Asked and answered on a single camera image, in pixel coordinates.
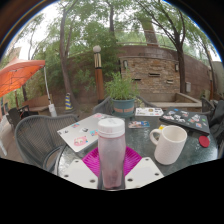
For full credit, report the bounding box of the grey wicker armchair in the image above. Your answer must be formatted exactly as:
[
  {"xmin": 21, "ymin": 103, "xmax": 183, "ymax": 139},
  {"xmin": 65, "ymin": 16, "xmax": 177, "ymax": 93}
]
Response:
[
  {"xmin": 199, "ymin": 96, "xmax": 224, "ymax": 159},
  {"xmin": 92, "ymin": 95, "xmax": 158, "ymax": 116},
  {"xmin": 14, "ymin": 114, "xmax": 79, "ymax": 173}
]

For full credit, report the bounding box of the dark wicker chair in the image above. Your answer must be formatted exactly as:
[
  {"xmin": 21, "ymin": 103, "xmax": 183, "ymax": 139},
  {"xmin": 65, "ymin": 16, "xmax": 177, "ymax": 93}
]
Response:
[{"xmin": 6, "ymin": 106, "xmax": 29, "ymax": 129}]

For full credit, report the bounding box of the pink bottle with white cap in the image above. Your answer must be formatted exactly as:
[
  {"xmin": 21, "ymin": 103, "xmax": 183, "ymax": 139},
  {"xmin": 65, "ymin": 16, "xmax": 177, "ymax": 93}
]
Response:
[{"xmin": 97, "ymin": 117, "xmax": 127, "ymax": 191}]

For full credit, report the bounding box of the white ceramic mug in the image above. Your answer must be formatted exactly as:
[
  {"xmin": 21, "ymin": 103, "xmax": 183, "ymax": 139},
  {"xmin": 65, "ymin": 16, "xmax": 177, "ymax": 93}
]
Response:
[{"xmin": 149, "ymin": 125, "xmax": 188, "ymax": 166}]

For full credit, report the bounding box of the green plant in teal pot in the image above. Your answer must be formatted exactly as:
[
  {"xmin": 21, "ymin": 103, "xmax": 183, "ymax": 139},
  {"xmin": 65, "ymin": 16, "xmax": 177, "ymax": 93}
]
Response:
[{"xmin": 104, "ymin": 71, "xmax": 139, "ymax": 118}]

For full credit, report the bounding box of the black laptop with stickers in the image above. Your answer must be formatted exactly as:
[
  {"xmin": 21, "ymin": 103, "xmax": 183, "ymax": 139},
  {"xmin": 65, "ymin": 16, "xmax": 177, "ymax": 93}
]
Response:
[{"xmin": 159, "ymin": 106, "xmax": 212, "ymax": 135}]

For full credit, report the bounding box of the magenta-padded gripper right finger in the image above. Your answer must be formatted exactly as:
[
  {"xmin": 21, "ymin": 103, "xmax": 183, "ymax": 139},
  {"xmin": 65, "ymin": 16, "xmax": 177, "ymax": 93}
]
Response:
[{"xmin": 123, "ymin": 146, "xmax": 165, "ymax": 190}]

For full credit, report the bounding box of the small colourful picture card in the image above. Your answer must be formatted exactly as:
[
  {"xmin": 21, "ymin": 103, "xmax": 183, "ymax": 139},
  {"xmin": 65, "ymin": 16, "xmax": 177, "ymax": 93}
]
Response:
[{"xmin": 128, "ymin": 120, "xmax": 151, "ymax": 129}]

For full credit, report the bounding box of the wooden bench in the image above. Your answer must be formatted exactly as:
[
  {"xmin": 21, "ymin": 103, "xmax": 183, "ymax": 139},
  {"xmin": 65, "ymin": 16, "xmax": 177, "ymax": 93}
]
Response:
[{"xmin": 21, "ymin": 94, "xmax": 54, "ymax": 114}]

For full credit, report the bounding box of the white printed booklet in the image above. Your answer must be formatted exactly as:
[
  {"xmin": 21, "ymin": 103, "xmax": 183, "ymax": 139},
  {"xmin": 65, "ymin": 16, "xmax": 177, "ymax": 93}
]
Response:
[{"xmin": 134, "ymin": 107, "xmax": 164, "ymax": 118}]

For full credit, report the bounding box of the silver laptop with stickers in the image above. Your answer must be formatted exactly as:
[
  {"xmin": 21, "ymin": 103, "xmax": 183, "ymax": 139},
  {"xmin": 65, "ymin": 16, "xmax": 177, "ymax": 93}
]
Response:
[{"xmin": 56, "ymin": 113, "xmax": 113, "ymax": 154}]

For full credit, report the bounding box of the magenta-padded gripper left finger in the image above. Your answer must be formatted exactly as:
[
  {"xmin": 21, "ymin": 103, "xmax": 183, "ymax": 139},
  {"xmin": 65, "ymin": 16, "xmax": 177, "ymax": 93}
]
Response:
[{"xmin": 62, "ymin": 146, "xmax": 101, "ymax": 190}]

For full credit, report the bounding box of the wooden lamp post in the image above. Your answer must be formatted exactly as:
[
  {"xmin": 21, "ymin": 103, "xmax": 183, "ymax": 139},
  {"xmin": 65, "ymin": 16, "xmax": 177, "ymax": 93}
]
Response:
[
  {"xmin": 92, "ymin": 44, "xmax": 106, "ymax": 104},
  {"xmin": 209, "ymin": 66, "xmax": 215, "ymax": 101}
]

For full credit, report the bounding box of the yellow blue striped cone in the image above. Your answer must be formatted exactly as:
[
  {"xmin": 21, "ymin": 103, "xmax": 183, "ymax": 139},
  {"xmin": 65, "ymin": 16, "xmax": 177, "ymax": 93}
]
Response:
[{"xmin": 64, "ymin": 92, "xmax": 74, "ymax": 111}]

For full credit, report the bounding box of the flat round red coaster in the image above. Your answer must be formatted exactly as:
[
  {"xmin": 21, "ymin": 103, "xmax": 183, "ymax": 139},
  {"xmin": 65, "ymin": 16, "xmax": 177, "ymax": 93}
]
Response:
[{"xmin": 198, "ymin": 135, "xmax": 211, "ymax": 149}]

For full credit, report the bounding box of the orange patio umbrella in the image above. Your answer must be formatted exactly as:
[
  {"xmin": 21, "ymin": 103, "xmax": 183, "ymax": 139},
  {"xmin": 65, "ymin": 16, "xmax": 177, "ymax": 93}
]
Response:
[{"xmin": 0, "ymin": 58, "xmax": 58, "ymax": 118}]

